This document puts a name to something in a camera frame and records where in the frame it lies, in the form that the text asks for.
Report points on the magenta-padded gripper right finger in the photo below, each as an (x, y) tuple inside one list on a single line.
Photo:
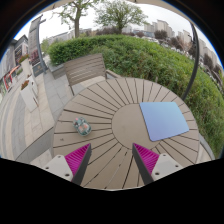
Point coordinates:
[(165, 163)]

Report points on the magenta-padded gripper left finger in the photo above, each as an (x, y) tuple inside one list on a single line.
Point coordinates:
[(60, 165)]

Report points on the transparent green computer mouse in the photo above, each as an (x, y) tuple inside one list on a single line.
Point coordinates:
[(82, 126)]

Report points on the blue mouse pad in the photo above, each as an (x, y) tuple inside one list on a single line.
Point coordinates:
[(163, 120)]

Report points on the white planter box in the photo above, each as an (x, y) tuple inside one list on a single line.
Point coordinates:
[(28, 96)]

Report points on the brown slatted outdoor chair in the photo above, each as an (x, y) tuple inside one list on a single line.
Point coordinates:
[(85, 68)]

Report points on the green hedge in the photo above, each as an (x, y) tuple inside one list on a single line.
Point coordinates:
[(150, 60)]

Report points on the dark curved metal pole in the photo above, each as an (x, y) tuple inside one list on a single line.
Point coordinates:
[(195, 63)]

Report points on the tall grey sign pillar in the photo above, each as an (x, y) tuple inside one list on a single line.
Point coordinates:
[(33, 43)]

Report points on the distant apartment buildings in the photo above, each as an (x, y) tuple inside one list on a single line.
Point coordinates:
[(161, 26)]

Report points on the bare-trunked leafy tree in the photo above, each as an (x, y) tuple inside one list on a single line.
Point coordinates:
[(77, 20)]

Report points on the round-crowned green tree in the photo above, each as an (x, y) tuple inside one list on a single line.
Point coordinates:
[(120, 13)]

